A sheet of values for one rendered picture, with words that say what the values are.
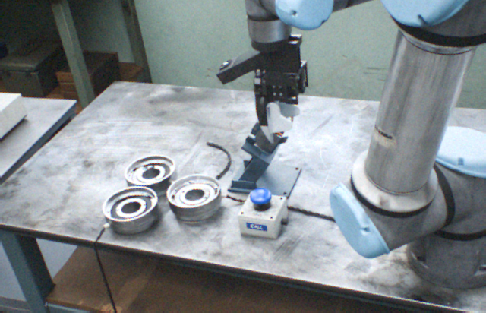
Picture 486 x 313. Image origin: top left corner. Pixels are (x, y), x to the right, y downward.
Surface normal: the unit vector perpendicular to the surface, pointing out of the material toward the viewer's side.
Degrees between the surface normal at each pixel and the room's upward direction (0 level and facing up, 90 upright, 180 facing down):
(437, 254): 73
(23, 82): 90
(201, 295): 0
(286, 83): 90
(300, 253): 0
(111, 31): 90
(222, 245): 0
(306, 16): 90
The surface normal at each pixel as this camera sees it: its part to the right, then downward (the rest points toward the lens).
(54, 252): -0.12, -0.83
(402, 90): -0.72, 0.52
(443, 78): 0.07, 0.75
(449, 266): -0.41, 0.27
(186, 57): -0.36, 0.55
